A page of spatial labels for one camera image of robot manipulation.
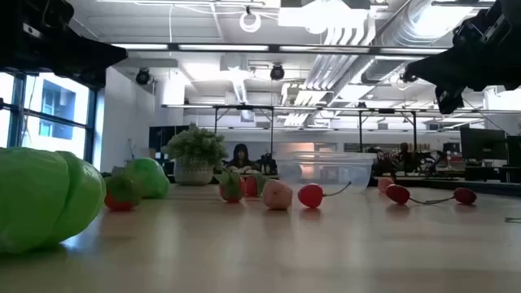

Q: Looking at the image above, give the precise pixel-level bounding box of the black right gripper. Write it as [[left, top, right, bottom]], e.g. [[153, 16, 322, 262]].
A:
[[402, 0, 521, 115]]

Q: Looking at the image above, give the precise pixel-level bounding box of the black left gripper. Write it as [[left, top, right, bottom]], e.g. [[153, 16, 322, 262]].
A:
[[0, 0, 129, 89]]

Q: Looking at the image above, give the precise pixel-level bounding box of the pink toy peach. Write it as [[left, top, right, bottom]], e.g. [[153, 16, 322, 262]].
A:
[[377, 177, 395, 194], [261, 179, 294, 211]]

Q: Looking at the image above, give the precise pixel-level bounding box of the red toy cherry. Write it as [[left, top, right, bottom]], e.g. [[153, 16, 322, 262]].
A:
[[453, 186, 478, 206], [385, 183, 451, 206], [297, 181, 352, 209]]

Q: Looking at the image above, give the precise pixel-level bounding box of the red toy strawberry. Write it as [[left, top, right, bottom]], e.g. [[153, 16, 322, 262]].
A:
[[243, 173, 268, 198], [218, 167, 247, 203], [104, 165, 142, 212]]

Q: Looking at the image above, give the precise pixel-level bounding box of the clear plastic tupperware container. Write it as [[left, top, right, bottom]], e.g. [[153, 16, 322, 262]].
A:
[[276, 151, 378, 192]]

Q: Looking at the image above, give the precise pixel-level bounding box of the large green toy vegetable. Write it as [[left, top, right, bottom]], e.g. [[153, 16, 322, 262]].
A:
[[0, 146, 107, 254]]

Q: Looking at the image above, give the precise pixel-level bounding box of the person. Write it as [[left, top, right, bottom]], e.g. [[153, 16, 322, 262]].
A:
[[392, 142, 414, 168], [226, 142, 261, 172]]

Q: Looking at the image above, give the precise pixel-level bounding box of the black computer monitor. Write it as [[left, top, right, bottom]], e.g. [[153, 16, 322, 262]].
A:
[[460, 128, 508, 162]]

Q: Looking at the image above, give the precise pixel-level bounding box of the overhead beam with light strips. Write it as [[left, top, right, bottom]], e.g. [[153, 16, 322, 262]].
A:
[[109, 42, 451, 56]]

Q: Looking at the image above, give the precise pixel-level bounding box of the green plant in white pot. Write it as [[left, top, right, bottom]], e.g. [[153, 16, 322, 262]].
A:
[[161, 123, 229, 187]]

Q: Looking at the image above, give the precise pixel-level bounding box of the silver ventilation duct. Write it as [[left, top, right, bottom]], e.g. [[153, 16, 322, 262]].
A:
[[360, 0, 459, 85]]

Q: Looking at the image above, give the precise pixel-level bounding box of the dark window frame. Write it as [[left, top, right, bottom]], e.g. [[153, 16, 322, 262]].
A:
[[0, 71, 101, 164]]

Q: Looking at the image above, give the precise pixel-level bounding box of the black metal gantry frame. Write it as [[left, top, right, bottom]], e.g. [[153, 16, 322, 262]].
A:
[[357, 108, 418, 154], [213, 104, 276, 158]]

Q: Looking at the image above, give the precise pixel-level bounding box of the black wall screen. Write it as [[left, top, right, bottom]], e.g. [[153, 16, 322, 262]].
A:
[[148, 125, 190, 152]]

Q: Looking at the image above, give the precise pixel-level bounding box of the white coiled cable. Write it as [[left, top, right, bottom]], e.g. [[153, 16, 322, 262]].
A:
[[239, 11, 262, 33]]

